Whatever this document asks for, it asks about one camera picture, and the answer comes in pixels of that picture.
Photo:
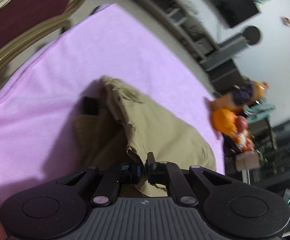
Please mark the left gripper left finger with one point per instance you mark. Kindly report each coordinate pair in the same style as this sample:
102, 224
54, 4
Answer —
113, 180

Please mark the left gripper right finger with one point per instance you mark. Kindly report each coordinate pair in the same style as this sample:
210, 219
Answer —
171, 176

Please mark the khaki cargo pants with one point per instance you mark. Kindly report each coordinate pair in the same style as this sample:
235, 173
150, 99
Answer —
126, 125

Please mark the large orange citrus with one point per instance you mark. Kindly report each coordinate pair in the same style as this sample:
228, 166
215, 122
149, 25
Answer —
224, 121

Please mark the beige paper cup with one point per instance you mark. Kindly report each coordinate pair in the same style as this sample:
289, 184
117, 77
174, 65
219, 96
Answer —
247, 161

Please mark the fruit tray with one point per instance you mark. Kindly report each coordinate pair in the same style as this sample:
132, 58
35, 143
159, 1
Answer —
244, 141

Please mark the red apple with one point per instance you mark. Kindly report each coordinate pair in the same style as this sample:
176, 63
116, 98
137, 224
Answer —
241, 124

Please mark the pink fleece towel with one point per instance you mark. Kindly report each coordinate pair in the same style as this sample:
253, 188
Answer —
41, 99

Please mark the orange juice bottle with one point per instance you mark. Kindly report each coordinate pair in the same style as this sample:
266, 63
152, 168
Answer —
235, 100

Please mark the right tower speaker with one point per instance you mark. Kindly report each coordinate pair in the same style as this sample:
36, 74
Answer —
250, 36

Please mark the grey tv stand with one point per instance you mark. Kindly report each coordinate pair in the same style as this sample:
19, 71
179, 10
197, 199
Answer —
183, 22

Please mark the maroon banquet chair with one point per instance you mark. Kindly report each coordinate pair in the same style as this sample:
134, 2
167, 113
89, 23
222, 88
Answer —
25, 22

